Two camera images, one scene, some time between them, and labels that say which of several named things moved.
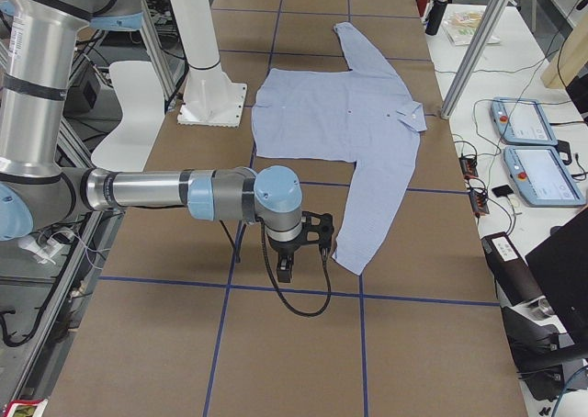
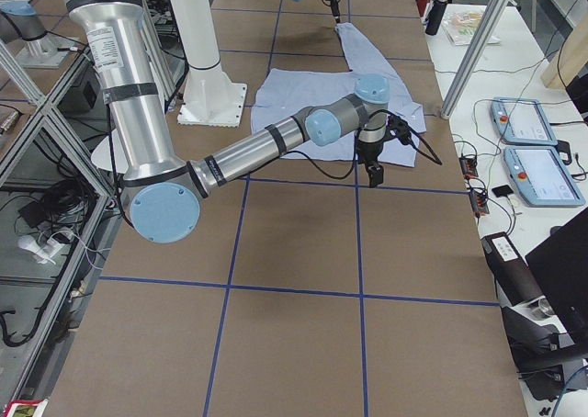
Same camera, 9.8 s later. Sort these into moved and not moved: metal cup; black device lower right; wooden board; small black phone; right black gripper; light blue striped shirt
Moved: light blue striped shirt; right black gripper
Not moved: small black phone; black device lower right; metal cup; wooden board
